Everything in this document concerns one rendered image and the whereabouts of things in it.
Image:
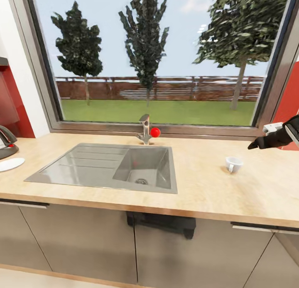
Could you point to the saucer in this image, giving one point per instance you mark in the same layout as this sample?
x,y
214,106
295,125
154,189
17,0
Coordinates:
x,y
11,163

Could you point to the cabinet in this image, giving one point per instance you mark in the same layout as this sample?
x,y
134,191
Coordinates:
x,y
145,249

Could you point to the drop in sink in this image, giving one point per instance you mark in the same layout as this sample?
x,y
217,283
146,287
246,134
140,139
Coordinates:
x,y
113,166

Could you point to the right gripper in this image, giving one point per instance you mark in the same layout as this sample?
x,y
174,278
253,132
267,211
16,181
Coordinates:
x,y
267,142

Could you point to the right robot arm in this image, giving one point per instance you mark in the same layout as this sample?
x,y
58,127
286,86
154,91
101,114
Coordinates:
x,y
278,134

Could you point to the coffee cup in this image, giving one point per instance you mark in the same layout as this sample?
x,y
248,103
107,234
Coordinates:
x,y
233,164

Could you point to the fixed window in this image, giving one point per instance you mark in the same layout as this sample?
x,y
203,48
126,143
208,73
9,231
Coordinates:
x,y
201,69

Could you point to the countertop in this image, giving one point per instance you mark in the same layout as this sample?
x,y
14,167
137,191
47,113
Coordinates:
x,y
264,191

